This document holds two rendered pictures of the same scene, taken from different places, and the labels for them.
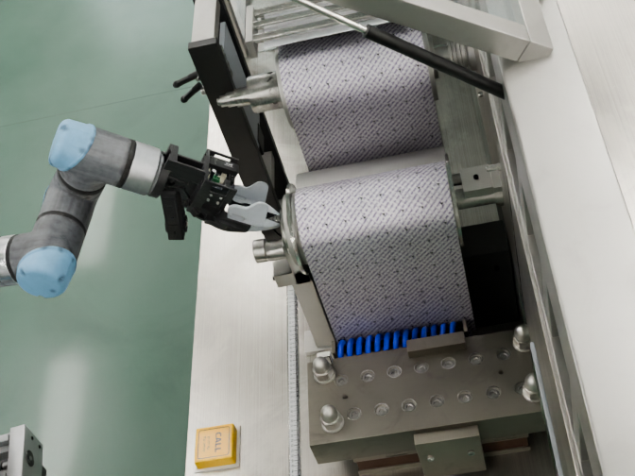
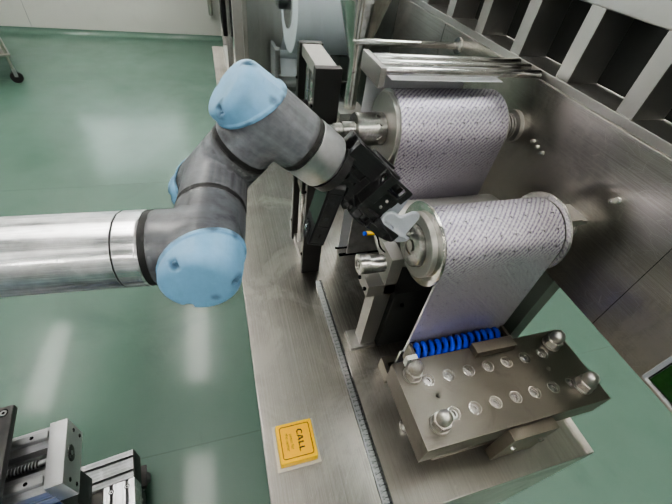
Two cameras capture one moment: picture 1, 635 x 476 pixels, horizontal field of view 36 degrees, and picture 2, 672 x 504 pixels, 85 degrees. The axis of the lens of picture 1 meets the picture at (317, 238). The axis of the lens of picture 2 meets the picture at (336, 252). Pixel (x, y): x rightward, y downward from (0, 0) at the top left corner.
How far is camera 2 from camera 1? 1.14 m
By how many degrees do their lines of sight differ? 24
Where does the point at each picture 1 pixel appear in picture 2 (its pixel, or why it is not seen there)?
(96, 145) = (289, 101)
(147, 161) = (337, 140)
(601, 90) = not seen: outside the picture
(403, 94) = (483, 145)
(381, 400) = (471, 398)
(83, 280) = not seen: hidden behind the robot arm
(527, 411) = (587, 403)
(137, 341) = (134, 325)
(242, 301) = (285, 306)
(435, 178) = (548, 207)
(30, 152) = (56, 206)
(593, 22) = not seen: hidden behind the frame
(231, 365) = (289, 360)
